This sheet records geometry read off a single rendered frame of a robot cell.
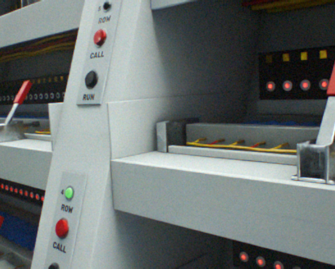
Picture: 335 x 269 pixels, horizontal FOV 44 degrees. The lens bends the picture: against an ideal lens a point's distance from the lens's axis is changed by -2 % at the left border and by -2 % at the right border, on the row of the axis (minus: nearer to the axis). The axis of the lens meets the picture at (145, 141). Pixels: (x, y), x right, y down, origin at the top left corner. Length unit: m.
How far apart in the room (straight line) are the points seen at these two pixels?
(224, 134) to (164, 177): 0.08
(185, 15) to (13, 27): 0.28
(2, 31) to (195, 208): 0.45
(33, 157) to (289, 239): 0.31
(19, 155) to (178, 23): 0.24
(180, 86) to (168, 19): 0.07
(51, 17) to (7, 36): 0.12
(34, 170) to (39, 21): 0.20
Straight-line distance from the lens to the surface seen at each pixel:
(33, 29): 0.59
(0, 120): 0.73
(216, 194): 0.30
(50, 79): 0.81
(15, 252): 0.62
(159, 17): 0.42
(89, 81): 0.42
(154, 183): 0.34
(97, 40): 0.43
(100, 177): 0.38
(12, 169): 0.54
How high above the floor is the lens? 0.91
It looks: 6 degrees up
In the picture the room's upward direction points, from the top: 10 degrees clockwise
